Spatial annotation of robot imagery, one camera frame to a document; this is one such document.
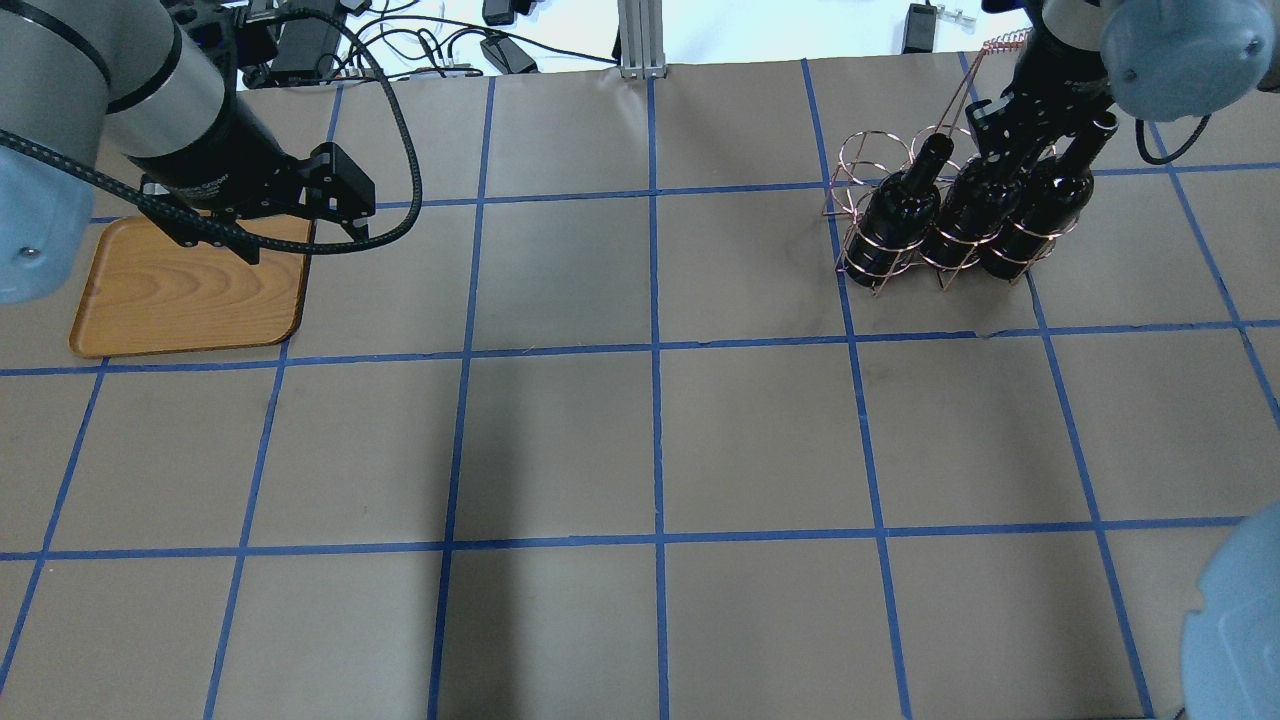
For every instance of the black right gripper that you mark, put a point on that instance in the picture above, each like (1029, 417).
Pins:
(1068, 72)

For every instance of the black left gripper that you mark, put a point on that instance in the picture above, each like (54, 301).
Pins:
(203, 160)

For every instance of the dark wine bottle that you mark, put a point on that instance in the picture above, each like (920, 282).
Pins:
(1057, 191)
(979, 201)
(899, 212)

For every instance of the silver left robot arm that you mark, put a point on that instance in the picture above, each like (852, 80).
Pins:
(117, 96)

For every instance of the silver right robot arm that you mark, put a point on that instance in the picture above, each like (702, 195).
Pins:
(1158, 61)

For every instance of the wooden tray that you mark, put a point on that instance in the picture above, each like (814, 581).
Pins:
(146, 295)

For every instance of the black power adapter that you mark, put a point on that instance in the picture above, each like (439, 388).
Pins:
(507, 57)

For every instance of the copper wire bottle basket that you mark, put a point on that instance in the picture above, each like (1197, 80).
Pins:
(855, 177)

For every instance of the aluminium frame post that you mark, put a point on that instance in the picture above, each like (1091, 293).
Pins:
(641, 39)

